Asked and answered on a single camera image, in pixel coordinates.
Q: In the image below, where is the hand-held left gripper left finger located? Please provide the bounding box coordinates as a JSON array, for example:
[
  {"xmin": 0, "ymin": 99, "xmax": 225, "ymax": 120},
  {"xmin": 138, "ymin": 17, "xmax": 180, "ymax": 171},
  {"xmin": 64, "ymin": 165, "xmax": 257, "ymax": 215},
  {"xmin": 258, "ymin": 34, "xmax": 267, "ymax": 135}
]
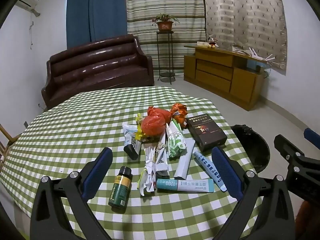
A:
[{"xmin": 29, "ymin": 147, "xmax": 113, "ymax": 240}]

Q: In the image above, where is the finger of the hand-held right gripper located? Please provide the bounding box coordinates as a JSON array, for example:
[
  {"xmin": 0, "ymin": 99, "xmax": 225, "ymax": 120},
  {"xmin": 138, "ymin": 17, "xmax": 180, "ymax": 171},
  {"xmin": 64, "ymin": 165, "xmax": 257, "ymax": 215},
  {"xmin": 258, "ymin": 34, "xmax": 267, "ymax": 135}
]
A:
[
  {"xmin": 274, "ymin": 134, "xmax": 320, "ymax": 167},
  {"xmin": 304, "ymin": 128, "xmax": 320, "ymax": 151}
]

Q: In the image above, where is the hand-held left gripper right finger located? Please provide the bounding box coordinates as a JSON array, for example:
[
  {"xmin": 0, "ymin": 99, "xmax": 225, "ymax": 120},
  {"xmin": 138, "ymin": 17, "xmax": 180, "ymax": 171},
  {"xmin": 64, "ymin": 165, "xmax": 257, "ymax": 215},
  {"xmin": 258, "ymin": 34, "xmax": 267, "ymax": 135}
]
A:
[{"xmin": 211, "ymin": 146, "xmax": 295, "ymax": 240}]

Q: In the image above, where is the white blue tube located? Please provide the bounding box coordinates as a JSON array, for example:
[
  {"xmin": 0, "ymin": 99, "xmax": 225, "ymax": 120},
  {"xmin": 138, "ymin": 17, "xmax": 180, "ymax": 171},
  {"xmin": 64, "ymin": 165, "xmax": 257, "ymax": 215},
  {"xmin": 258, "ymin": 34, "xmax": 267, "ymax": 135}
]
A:
[{"xmin": 193, "ymin": 151, "xmax": 227, "ymax": 192}]

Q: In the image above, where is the green medicine bottle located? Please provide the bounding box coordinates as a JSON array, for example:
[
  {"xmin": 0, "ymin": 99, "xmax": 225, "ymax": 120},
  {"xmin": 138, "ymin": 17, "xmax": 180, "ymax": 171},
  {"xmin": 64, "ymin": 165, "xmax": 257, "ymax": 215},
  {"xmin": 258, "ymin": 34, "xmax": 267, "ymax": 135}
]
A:
[{"xmin": 108, "ymin": 166, "xmax": 132, "ymax": 208}]

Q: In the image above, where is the bin with black liner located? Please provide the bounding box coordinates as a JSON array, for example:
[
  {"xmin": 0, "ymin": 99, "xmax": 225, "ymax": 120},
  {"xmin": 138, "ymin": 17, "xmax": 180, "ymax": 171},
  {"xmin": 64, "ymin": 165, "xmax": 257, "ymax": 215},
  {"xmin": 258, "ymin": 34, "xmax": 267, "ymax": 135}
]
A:
[{"xmin": 230, "ymin": 124, "xmax": 271, "ymax": 173}]

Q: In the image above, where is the teal toothpaste box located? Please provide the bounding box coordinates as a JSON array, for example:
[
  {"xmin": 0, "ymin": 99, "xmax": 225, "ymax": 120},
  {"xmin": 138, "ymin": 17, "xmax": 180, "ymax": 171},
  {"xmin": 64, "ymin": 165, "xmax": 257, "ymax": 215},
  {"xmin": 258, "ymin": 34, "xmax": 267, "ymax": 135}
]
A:
[{"xmin": 156, "ymin": 178, "xmax": 215, "ymax": 193}]

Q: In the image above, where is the dark cardboard box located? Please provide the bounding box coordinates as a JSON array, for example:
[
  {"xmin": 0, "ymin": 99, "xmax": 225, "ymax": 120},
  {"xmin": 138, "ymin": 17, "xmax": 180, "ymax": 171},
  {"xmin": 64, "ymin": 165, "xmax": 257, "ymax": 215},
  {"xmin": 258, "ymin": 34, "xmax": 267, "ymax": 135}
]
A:
[{"xmin": 187, "ymin": 116, "xmax": 228, "ymax": 153}]

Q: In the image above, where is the long grey box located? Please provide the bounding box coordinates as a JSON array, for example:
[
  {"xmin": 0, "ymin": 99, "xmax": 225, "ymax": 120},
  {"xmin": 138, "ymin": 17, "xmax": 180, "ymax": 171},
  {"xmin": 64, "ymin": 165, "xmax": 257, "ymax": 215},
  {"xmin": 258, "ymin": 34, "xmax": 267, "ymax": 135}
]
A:
[{"xmin": 174, "ymin": 139, "xmax": 196, "ymax": 180}]

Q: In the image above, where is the white blue packet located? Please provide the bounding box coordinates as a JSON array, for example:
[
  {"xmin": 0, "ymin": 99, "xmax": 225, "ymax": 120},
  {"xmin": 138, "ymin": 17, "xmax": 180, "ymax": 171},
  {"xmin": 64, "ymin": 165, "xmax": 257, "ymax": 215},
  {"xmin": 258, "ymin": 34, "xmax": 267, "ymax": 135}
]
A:
[{"xmin": 122, "ymin": 124, "xmax": 143, "ymax": 160}]

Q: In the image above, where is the white paper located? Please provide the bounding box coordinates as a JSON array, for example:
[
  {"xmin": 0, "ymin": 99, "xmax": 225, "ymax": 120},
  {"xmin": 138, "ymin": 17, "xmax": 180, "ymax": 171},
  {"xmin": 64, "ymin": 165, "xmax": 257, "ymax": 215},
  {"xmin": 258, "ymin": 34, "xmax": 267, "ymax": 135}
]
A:
[{"xmin": 137, "ymin": 142, "xmax": 160, "ymax": 197}]

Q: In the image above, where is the yellow wrapper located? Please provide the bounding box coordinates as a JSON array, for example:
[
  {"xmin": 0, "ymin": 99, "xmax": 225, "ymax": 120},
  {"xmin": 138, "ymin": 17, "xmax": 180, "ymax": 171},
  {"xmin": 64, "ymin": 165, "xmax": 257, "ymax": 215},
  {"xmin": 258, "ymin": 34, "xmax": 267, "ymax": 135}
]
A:
[{"xmin": 135, "ymin": 114, "xmax": 150, "ymax": 142}]

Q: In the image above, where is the green white wrapper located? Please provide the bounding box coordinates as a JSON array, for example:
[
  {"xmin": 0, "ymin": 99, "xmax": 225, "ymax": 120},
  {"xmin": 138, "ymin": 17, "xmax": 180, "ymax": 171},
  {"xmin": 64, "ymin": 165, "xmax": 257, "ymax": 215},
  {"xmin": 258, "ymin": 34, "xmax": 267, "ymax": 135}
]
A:
[{"xmin": 166, "ymin": 120, "xmax": 187, "ymax": 158}]

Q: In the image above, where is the white paper sleeve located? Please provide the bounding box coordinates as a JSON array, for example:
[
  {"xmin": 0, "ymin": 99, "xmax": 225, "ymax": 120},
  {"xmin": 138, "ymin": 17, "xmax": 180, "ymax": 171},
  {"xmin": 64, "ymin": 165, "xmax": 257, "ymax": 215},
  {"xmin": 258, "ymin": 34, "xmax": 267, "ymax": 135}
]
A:
[{"xmin": 154, "ymin": 127, "xmax": 170, "ymax": 179}]

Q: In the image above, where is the red plastic bag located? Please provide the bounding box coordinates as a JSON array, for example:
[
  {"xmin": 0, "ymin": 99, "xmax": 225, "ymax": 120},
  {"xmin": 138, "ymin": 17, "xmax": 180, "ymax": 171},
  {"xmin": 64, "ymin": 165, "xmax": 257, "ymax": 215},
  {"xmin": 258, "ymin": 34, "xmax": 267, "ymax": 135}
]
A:
[{"xmin": 141, "ymin": 106, "xmax": 172, "ymax": 136}]

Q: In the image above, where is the orange wrapper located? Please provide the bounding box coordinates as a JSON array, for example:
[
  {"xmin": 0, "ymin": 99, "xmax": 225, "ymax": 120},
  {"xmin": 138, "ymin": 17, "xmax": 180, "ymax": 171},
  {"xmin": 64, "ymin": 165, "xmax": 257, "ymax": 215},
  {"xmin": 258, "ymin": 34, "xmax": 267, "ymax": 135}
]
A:
[{"xmin": 170, "ymin": 102, "xmax": 188, "ymax": 128}]

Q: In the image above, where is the person's right forearm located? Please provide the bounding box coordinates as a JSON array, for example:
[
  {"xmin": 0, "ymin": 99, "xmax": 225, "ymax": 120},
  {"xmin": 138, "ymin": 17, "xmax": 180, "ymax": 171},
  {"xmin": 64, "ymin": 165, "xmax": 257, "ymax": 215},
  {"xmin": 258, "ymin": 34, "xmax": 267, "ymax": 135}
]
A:
[{"xmin": 299, "ymin": 200, "xmax": 320, "ymax": 240}]

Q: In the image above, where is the green checked tablecloth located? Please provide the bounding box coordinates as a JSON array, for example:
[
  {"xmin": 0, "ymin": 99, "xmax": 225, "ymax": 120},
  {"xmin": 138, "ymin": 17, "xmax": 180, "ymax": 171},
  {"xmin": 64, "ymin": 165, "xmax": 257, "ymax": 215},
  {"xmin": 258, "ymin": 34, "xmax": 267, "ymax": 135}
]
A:
[{"xmin": 0, "ymin": 86, "xmax": 272, "ymax": 240}]

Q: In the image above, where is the wooden chair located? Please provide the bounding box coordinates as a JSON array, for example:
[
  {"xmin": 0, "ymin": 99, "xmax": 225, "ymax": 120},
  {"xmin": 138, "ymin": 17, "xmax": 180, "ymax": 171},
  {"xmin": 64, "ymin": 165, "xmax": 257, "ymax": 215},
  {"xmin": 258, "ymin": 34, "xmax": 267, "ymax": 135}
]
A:
[{"xmin": 0, "ymin": 122, "xmax": 21, "ymax": 166}]

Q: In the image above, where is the wooden cabinet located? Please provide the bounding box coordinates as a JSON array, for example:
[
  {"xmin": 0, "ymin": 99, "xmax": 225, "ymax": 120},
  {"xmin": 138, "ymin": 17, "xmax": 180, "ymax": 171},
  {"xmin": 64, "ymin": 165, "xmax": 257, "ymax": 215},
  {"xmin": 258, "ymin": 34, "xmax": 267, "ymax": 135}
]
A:
[{"xmin": 183, "ymin": 44, "xmax": 272, "ymax": 112}]

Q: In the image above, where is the white router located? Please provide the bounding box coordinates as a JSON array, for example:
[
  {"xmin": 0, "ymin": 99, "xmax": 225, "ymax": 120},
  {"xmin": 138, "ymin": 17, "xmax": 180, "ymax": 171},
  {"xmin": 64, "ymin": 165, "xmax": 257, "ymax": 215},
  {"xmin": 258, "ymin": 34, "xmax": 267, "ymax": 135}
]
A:
[{"xmin": 246, "ymin": 47, "xmax": 275, "ymax": 64}]

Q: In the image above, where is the brown leather sofa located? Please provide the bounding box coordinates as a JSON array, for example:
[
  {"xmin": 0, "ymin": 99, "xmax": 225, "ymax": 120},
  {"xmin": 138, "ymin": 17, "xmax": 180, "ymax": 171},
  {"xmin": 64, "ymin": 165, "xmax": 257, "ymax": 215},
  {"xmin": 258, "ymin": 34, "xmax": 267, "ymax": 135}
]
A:
[{"xmin": 41, "ymin": 34, "xmax": 155, "ymax": 110}]

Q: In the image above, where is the black metal plant stand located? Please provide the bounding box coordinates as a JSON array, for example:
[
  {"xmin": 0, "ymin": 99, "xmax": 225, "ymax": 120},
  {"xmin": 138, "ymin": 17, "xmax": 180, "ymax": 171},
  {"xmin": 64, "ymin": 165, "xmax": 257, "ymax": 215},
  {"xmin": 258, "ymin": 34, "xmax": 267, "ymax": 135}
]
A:
[{"xmin": 156, "ymin": 31, "xmax": 177, "ymax": 85}]

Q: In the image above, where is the plush toy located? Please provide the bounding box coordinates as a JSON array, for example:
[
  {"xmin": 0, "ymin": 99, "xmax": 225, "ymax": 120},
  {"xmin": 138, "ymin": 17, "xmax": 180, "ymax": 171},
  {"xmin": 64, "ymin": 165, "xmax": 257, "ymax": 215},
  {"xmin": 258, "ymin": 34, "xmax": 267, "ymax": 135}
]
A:
[{"xmin": 207, "ymin": 36, "xmax": 219, "ymax": 49}]

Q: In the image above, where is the beige patterned curtain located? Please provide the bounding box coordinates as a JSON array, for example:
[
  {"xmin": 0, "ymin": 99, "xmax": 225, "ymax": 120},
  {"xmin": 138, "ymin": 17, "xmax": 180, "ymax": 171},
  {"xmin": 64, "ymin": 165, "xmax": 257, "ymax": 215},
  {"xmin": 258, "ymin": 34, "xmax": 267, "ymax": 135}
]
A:
[{"xmin": 201, "ymin": 0, "xmax": 287, "ymax": 70}]

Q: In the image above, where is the potted plant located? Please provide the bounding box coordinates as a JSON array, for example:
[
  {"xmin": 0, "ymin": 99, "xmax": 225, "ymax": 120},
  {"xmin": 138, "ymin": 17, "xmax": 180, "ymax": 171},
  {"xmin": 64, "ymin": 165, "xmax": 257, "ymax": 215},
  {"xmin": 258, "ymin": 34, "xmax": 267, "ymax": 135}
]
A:
[{"xmin": 151, "ymin": 14, "xmax": 180, "ymax": 32}]

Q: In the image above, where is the blue curtain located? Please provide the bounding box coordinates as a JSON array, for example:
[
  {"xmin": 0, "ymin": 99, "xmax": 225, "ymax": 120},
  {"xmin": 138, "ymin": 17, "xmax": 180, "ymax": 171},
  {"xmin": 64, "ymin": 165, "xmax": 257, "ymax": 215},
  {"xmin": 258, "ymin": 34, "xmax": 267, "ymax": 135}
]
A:
[{"xmin": 66, "ymin": 0, "xmax": 128, "ymax": 49}]

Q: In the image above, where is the striped curtain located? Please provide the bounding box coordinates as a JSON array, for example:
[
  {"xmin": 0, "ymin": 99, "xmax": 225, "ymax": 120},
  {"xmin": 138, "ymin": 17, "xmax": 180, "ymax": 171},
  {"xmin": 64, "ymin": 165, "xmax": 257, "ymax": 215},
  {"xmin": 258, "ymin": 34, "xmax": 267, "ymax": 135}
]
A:
[{"xmin": 126, "ymin": 0, "xmax": 207, "ymax": 71}]

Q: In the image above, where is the white air conditioner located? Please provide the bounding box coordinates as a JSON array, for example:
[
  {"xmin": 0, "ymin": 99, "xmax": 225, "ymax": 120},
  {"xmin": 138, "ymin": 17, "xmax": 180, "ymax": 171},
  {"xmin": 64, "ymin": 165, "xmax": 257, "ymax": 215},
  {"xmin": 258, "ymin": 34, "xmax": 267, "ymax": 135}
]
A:
[{"xmin": 15, "ymin": 0, "xmax": 41, "ymax": 17}]

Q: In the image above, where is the wall cable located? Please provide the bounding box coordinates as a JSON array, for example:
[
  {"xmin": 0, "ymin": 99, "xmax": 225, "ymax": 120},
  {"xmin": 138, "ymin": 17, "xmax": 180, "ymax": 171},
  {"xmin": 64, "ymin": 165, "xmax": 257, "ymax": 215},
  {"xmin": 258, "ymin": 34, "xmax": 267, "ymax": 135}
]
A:
[{"xmin": 29, "ymin": 15, "xmax": 35, "ymax": 51}]

